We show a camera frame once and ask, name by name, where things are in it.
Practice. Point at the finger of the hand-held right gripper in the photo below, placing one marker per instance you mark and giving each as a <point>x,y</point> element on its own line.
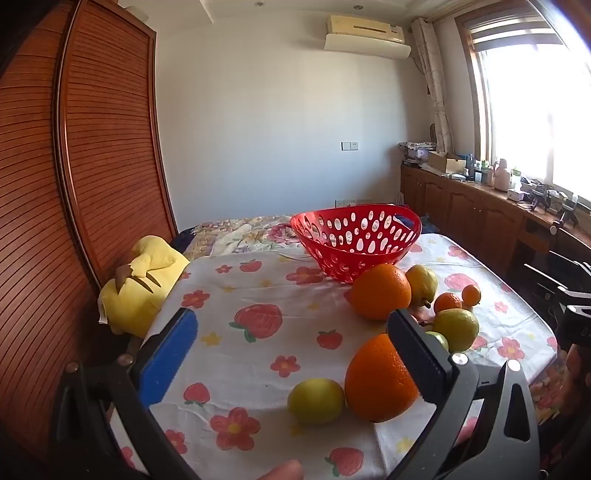
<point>570,265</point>
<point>547,279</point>

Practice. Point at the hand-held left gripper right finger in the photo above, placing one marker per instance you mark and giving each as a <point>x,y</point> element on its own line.
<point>415,350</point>

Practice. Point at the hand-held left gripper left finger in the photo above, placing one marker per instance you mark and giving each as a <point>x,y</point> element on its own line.
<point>168,360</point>

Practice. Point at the small green citrus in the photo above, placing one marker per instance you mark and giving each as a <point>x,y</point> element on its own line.
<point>437,340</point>

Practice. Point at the yellow-green lemon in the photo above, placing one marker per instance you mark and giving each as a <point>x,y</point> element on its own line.
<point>457,328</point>

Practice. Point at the large orange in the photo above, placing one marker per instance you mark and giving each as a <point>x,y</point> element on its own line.
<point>374,383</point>
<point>378,290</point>

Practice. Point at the small tangerine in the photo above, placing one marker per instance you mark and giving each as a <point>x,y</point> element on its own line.
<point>471,295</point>
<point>447,302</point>

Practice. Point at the pear-shaped yellow lemon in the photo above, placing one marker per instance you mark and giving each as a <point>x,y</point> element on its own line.
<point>421,282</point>

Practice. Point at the red perforated plastic basket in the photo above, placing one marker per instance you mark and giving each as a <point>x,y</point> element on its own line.
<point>351,270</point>

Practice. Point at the round yellow lemon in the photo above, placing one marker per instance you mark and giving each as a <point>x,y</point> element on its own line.
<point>316,400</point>

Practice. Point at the person's left hand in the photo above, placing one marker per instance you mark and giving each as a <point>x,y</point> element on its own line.
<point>281,471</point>

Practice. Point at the yellow plush toy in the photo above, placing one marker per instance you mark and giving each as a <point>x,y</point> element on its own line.
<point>138,295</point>

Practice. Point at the small white box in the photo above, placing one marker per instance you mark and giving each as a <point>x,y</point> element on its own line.
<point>515,194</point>

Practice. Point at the strawberry flower print tablecloth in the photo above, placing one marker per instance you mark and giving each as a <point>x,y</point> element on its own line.
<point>258,360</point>

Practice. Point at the wooden cabinet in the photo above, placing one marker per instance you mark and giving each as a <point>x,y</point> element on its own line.
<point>461,207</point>

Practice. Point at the pink bottle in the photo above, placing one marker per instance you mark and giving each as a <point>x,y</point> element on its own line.
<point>501,177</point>

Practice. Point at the dark blue bed sheet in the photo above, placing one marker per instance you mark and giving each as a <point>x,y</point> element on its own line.
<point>431,226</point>

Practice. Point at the floral blanket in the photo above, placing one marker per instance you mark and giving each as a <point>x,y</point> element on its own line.
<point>231,235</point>

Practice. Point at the cardboard box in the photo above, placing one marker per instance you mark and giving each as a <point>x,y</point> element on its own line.
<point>445,162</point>

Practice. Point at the wooden framed window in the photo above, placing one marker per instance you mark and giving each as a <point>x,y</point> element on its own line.
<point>521,115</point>

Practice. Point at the pile of folded cloth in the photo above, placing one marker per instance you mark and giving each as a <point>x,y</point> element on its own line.
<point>415,150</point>

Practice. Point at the patterned curtain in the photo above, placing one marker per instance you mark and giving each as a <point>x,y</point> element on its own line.
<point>434,83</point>

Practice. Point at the wall outlet strip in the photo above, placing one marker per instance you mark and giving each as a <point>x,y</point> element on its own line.
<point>351,201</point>

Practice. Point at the white wall switch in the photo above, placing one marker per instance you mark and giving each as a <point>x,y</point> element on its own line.
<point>350,146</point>

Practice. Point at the wall air conditioner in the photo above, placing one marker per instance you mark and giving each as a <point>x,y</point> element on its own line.
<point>364,37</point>

